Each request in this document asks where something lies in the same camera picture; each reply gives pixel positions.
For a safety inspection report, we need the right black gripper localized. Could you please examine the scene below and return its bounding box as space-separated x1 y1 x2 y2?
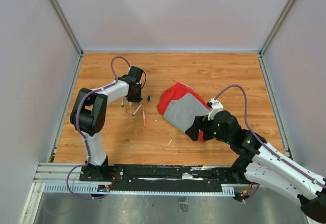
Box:
185 115 232 145

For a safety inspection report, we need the orange highlighter pen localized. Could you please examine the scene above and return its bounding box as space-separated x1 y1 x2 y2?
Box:
142 104 146 127

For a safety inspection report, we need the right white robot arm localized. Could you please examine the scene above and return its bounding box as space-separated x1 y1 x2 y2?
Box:
185 110 325 223

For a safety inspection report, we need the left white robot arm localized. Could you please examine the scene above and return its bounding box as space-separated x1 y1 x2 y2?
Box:
70 66 147 181

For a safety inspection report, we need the red and grey cloth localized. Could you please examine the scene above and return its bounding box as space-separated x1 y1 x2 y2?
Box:
157 83 209 133

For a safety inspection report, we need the white marker blue end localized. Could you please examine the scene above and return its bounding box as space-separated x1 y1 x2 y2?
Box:
132 103 143 116

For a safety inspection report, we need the white slotted cable duct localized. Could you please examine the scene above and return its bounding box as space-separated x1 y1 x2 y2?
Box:
43 183 236 197

